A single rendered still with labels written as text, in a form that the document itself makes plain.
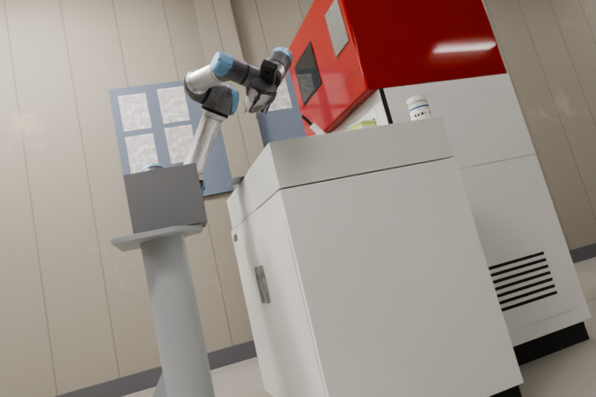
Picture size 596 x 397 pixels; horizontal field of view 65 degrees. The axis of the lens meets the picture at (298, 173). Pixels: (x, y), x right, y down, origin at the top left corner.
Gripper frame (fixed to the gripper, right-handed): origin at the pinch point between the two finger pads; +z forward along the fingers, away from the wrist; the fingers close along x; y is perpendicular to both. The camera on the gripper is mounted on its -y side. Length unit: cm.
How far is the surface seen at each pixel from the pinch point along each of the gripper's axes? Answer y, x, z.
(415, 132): 4, -51, -28
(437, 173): 9, -63, -20
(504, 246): 44, -113, -40
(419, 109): 1, -50, -38
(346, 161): 11.0, -32.3, -8.4
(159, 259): 68, 12, 15
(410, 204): 15, -57, -7
